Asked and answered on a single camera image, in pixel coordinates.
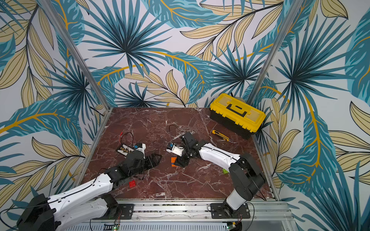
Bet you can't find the yellow utility knife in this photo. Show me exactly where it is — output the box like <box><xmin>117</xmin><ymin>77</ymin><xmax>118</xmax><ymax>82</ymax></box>
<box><xmin>212</xmin><ymin>130</ymin><xmax>230</xmax><ymax>142</ymax></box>

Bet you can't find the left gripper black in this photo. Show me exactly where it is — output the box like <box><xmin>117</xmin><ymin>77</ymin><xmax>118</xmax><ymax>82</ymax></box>
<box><xmin>129</xmin><ymin>152</ymin><xmax>162</xmax><ymax>178</ymax></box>

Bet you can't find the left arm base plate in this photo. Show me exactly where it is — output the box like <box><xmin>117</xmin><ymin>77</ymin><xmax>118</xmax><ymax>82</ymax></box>
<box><xmin>94</xmin><ymin>204</ymin><xmax>134</xmax><ymax>220</ymax></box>

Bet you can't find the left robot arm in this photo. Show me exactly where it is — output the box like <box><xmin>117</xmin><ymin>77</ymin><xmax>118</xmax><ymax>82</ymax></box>
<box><xmin>16</xmin><ymin>150</ymin><xmax>162</xmax><ymax>231</ymax></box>

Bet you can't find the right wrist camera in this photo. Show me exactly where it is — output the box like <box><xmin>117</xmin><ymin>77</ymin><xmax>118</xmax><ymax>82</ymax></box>
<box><xmin>166</xmin><ymin>143</ymin><xmax>184</xmax><ymax>157</ymax></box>

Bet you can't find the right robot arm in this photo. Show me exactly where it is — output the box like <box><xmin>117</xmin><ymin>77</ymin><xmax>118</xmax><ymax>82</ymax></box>
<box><xmin>166</xmin><ymin>132</ymin><xmax>267</xmax><ymax>217</ymax></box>

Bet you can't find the black charging board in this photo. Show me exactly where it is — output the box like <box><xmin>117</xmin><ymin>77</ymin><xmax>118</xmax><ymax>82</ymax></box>
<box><xmin>116</xmin><ymin>144</ymin><xmax>134</xmax><ymax>156</ymax></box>

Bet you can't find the aluminium frame post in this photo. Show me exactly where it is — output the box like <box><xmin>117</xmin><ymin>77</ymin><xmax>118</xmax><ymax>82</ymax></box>
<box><xmin>39</xmin><ymin>0</ymin><xmax>110</xmax><ymax>111</ymax></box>
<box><xmin>247</xmin><ymin>0</ymin><xmax>303</xmax><ymax>105</ymax></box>

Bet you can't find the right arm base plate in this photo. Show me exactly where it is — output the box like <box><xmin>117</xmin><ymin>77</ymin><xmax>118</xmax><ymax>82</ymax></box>
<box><xmin>210</xmin><ymin>203</ymin><xmax>251</xmax><ymax>219</ymax></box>

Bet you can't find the yellow black toolbox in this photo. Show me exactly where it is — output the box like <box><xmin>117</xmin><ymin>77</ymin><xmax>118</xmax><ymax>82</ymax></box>
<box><xmin>210</xmin><ymin>93</ymin><xmax>266</xmax><ymax>140</ymax></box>

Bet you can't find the aluminium front rail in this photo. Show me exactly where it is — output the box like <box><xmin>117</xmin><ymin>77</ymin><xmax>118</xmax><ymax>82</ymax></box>
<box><xmin>43</xmin><ymin>198</ymin><xmax>298</xmax><ymax>231</ymax></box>

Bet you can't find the red 2x2 lego brick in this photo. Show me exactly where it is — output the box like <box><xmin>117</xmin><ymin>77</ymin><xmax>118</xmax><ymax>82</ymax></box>
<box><xmin>129</xmin><ymin>180</ymin><xmax>136</xmax><ymax>188</ymax></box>

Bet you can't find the right aluminium frame post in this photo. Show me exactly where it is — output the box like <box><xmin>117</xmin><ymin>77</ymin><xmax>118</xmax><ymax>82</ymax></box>
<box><xmin>247</xmin><ymin>0</ymin><xmax>303</xmax><ymax>105</ymax></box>

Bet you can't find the left aluminium frame post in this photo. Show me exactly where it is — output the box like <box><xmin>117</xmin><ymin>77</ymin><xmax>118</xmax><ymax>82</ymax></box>
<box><xmin>39</xmin><ymin>0</ymin><xmax>110</xmax><ymax>111</ymax></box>

